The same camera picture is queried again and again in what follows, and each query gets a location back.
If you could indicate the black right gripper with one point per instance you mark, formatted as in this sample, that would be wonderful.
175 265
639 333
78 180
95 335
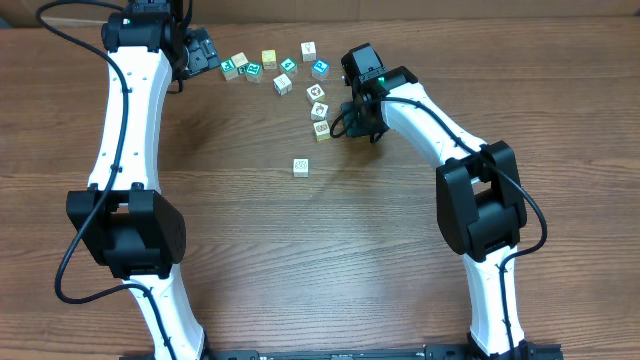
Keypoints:
356 129

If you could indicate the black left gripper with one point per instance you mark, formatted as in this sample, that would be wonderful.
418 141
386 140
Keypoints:
202 52

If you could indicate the white patterned wooden block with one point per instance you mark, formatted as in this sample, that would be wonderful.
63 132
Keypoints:
300 168

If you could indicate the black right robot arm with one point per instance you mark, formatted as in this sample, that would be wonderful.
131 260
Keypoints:
480 204

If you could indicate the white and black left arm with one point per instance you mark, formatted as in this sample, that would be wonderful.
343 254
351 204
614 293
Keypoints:
122 217

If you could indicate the green letter block far left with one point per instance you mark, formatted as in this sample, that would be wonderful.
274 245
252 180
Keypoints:
229 69

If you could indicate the plain wooden block number two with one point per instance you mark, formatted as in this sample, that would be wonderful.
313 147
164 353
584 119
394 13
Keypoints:
241 62

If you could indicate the yellow sided picture block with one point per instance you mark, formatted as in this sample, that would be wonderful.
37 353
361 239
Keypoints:
322 130

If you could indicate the white block brown acorn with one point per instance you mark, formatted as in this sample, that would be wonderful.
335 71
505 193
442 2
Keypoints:
319 111

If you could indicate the green R wooden block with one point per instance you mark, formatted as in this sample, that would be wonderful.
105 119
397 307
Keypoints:
254 72

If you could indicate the white block brown animal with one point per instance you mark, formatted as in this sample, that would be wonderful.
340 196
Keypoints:
315 94

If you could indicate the blue P wooden block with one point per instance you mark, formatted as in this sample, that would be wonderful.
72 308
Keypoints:
320 70

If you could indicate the yellow top wooden block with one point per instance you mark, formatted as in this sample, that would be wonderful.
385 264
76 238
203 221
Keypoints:
269 59

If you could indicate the white block blue side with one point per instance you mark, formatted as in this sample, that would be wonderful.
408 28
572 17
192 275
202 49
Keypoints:
282 84

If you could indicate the white wooden block top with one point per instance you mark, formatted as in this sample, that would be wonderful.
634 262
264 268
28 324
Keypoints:
308 51

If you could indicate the green number four block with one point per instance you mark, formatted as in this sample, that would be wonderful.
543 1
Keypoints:
289 67

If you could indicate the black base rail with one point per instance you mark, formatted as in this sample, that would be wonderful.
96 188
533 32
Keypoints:
430 352

